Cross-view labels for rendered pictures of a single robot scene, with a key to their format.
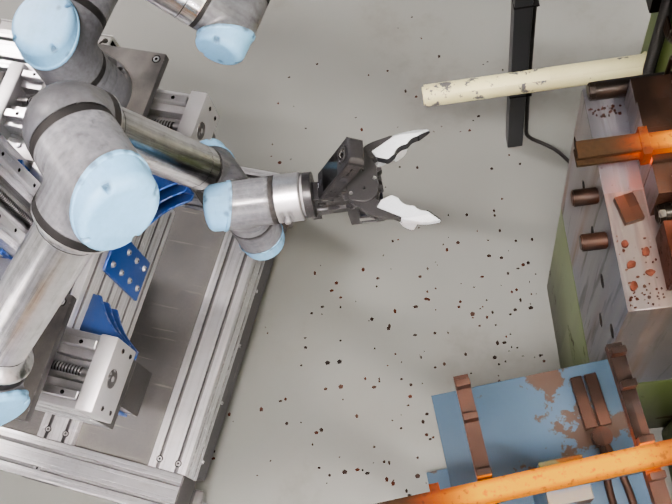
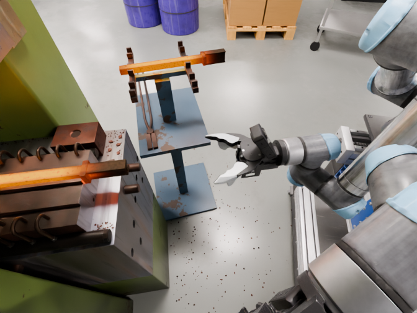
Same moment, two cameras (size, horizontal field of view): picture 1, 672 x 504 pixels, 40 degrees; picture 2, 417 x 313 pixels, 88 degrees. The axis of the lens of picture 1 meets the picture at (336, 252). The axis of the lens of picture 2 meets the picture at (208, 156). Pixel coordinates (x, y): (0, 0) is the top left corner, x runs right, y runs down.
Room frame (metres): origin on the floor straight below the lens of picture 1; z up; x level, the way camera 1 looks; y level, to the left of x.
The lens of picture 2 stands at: (0.91, -0.31, 1.44)
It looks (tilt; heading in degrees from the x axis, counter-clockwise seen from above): 53 degrees down; 156
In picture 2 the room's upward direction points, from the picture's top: straight up
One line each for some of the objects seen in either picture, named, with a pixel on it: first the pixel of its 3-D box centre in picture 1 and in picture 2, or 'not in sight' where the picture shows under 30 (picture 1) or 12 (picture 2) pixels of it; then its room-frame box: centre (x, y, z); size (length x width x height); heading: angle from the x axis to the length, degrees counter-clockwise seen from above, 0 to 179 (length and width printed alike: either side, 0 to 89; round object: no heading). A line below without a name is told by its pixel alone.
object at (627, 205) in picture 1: (628, 208); not in sight; (0.47, -0.43, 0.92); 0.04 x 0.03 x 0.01; 176
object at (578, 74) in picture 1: (533, 80); not in sight; (0.90, -0.49, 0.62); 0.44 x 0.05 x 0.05; 75
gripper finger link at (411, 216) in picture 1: (408, 219); (222, 143); (0.56, -0.12, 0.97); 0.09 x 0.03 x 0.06; 39
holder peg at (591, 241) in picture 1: (593, 241); (133, 167); (0.46, -0.38, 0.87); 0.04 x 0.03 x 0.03; 75
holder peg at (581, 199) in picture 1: (584, 196); (132, 189); (0.54, -0.40, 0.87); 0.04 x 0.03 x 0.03; 75
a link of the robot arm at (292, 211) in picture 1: (292, 199); (288, 150); (0.66, 0.03, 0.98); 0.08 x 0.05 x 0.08; 165
